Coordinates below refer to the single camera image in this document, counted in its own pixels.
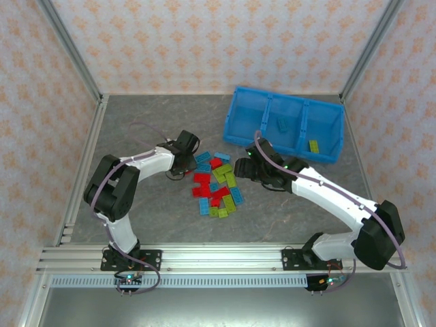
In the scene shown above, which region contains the long aluminium mounting rail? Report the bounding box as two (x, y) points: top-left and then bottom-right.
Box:
(35, 243), (409, 275)

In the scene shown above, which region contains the aluminium frame post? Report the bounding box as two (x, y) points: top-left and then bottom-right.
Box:
(339, 0), (409, 103)
(35, 0), (105, 103)

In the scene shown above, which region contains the blue three-compartment bin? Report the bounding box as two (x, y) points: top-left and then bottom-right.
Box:
(223, 85), (345, 165)

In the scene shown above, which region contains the slotted grey cable duct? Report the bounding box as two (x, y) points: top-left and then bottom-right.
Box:
(50, 275), (309, 290)

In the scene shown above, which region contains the aluminium frame leg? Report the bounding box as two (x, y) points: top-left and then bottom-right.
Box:
(390, 272), (425, 327)
(18, 274), (52, 327)

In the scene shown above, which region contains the aluminium table side rail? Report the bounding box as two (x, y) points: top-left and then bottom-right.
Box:
(340, 95), (379, 205)
(53, 94), (110, 247)

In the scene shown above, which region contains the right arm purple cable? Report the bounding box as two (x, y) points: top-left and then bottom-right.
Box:
(253, 129), (408, 294)

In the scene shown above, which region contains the brushed metal panel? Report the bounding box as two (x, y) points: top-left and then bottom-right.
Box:
(39, 287), (408, 327)

